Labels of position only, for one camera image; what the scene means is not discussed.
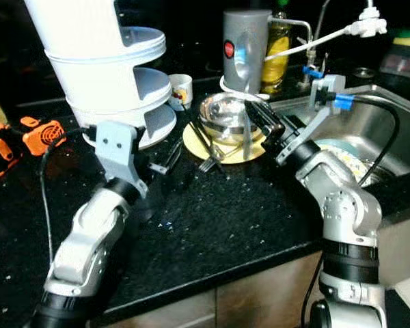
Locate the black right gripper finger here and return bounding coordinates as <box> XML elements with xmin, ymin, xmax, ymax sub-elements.
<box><xmin>246</xmin><ymin>100</ymin><xmax>284</xmax><ymax>132</ymax></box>
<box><xmin>253</xmin><ymin>116</ymin><xmax>285</xmax><ymax>144</ymax></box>

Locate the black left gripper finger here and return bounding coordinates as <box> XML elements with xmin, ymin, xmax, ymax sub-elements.
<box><xmin>166</xmin><ymin>139</ymin><xmax>187</xmax><ymax>172</ymax></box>

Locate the long steel spoon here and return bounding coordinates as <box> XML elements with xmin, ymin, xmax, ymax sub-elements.
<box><xmin>234</xmin><ymin>33</ymin><xmax>258</xmax><ymax>162</ymax></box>

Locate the white floral plate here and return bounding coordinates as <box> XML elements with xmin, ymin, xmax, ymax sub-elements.
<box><xmin>314</xmin><ymin>139</ymin><xmax>381</xmax><ymax>186</ymax></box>

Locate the steel fork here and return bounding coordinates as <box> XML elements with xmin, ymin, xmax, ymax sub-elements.
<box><xmin>187</xmin><ymin>120</ymin><xmax>228</xmax><ymax>173</ymax></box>

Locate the large steel bowl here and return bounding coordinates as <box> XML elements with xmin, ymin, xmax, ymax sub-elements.
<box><xmin>198</xmin><ymin>92</ymin><xmax>268</xmax><ymax>146</ymax></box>

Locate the yellow plate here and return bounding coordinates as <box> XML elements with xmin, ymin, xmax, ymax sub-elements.
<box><xmin>182</xmin><ymin>121</ymin><xmax>271</xmax><ymax>165</ymax></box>

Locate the yellow oil bottle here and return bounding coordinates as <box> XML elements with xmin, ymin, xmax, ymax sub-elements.
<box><xmin>262</xmin><ymin>8</ymin><xmax>292</xmax><ymax>96</ymax></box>

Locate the white printed mug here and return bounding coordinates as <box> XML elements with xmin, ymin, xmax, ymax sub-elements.
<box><xmin>167</xmin><ymin>74</ymin><xmax>194</xmax><ymax>112</ymax></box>

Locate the grey water filter cylinder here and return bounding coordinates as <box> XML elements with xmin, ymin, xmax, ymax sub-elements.
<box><xmin>221</xmin><ymin>9</ymin><xmax>273</xmax><ymax>97</ymax></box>

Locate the steel sink faucet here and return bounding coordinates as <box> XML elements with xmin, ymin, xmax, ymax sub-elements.
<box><xmin>303</xmin><ymin>0</ymin><xmax>333</xmax><ymax>87</ymax></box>

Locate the round steel drain cap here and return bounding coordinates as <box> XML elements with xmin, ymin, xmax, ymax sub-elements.
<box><xmin>353</xmin><ymin>66</ymin><xmax>376</xmax><ymax>79</ymax></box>

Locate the stainless steel sink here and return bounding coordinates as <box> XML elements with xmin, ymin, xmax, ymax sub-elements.
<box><xmin>265</xmin><ymin>85</ymin><xmax>410</xmax><ymax>190</ymax></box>

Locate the orange grille gadget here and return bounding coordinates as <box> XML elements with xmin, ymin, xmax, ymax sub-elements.
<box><xmin>19</xmin><ymin>115</ymin><xmax>68</xmax><ymax>157</ymax></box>

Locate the white tiered plastic rack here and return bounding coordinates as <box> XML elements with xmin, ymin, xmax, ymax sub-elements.
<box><xmin>23</xmin><ymin>0</ymin><xmax>178</xmax><ymax>150</ymax></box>

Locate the orange and black gadget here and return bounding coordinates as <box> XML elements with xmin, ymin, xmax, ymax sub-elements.
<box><xmin>0</xmin><ymin>121</ymin><xmax>23</xmax><ymax>179</ymax></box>

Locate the white faucet diverter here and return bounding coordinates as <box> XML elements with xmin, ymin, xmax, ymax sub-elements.
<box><xmin>348</xmin><ymin>0</ymin><xmax>390</xmax><ymax>39</ymax></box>

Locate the clear plastic sponge container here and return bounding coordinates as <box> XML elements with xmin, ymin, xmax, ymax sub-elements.
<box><xmin>379</xmin><ymin>41</ymin><xmax>410</xmax><ymax>78</ymax></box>

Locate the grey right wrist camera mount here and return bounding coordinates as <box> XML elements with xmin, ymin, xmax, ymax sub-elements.
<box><xmin>274</xmin><ymin>73</ymin><xmax>347</xmax><ymax>167</ymax></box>

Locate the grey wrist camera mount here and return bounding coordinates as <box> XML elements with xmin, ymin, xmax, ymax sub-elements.
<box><xmin>95</xmin><ymin>120</ymin><xmax>149</xmax><ymax>200</ymax></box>
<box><xmin>274</xmin><ymin>73</ymin><xmax>347</xmax><ymax>167</ymax></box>

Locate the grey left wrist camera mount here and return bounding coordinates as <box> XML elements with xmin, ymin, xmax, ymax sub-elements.
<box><xmin>95</xmin><ymin>120</ymin><xmax>149</xmax><ymax>200</ymax></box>

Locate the white filter hose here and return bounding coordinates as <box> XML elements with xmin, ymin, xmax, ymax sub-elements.
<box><xmin>263</xmin><ymin>17</ymin><xmax>356</xmax><ymax>64</ymax></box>

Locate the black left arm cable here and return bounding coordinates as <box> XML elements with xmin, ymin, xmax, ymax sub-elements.
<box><xmin>38</xmin><ymin>126</ymin><xmax>102</xmax><ymax>266</ymax></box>

